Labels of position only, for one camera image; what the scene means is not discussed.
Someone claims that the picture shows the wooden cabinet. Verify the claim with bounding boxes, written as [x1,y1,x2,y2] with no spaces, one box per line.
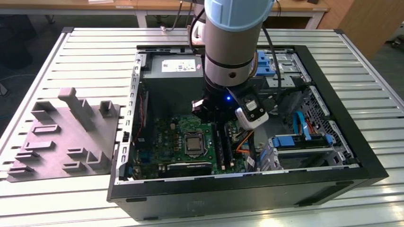
[323,0,404,61]

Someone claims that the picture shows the silver drive cage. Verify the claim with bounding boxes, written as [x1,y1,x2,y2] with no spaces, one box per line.
[249,48,313,95]

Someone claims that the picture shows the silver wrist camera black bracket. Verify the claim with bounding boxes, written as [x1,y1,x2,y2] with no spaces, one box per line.
[225,86,270,130]

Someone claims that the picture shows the green motherboard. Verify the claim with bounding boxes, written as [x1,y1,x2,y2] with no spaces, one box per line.
[131,114,249,178]

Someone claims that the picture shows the silver CPU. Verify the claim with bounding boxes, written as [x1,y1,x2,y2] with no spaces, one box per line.
[185,138,203,152]

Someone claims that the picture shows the wooden desk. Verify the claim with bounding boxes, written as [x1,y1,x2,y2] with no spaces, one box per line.
[0,0,330,29]

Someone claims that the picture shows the orange wires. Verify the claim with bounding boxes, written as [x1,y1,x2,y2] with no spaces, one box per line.
[235,129,255,154]

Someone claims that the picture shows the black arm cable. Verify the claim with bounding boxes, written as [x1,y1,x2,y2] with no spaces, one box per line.
[261,27,286,114]

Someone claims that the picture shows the black cable bundle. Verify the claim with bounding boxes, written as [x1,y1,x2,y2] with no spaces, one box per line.
[233,86,311,141]

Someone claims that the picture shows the hard disk in blue carrier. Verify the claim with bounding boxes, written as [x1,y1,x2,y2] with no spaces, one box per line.
[270,133,333,149]

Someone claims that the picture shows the black office chair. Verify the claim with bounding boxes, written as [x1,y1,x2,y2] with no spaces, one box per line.
[0,14,35,69]

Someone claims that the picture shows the blue flat data wire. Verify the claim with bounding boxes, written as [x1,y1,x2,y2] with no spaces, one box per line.
[291,111,313,140]

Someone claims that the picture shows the CPU socket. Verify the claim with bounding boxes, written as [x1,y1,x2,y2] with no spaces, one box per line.
[181,131,207,158]

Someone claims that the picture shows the black open PC case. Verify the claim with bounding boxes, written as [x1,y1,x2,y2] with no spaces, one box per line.
[106,44,389,222]

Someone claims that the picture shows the grey power supply unit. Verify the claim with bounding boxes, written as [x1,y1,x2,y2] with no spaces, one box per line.
[139,55,205,116]

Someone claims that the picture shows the grey parts rack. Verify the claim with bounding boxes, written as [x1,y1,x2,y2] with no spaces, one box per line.
[5,87,123,183]

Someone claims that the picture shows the silver disk bay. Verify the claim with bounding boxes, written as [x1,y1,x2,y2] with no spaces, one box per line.
[257,136,359,171]

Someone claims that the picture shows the blue plastic drive latch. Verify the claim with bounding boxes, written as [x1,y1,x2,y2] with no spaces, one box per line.
[253,51,273,77]

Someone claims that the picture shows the black graphics card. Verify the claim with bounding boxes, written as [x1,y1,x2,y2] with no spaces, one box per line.
[165,161,213,177]

